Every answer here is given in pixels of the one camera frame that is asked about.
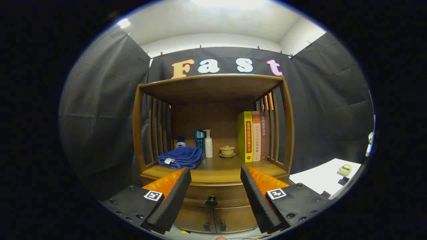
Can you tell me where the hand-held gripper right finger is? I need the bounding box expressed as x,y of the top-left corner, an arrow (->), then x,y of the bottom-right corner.
240,165 -> 331,234

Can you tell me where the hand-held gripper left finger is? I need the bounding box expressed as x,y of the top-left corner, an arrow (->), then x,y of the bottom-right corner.
99,167 -> 192,235

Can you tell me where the wooden drawer with black knob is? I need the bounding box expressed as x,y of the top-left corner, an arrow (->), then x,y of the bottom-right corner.
180,184 -> 254,208

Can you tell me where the wooden cabinet door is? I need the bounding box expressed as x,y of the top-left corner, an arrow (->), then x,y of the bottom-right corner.
213,205 -> 258,233
174,205 -> 217,234

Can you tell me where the wooden countertop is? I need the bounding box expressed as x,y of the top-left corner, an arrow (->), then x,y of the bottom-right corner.
140,138 -> 290,186

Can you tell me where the wooden cabinet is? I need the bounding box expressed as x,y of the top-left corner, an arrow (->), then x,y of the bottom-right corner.
132,74 -> 295,234

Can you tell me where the blue folded towel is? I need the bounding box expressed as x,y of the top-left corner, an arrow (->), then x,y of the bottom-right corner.
157,147 -> 204,170

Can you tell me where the orange and white book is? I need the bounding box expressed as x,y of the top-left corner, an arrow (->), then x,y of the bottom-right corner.
252,111 -> 261,162

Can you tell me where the brown book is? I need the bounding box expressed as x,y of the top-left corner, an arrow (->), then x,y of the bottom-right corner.
260,111 -> 269,161

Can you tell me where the white pump bottle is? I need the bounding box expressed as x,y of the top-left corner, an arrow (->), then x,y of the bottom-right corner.
203,129 -> 214,158

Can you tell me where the thick yellow book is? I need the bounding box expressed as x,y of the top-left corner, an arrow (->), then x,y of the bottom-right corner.
238,111 -> 254,163

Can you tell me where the white plastic object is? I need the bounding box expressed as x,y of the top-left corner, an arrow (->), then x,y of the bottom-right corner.
366,131 -> 375,157

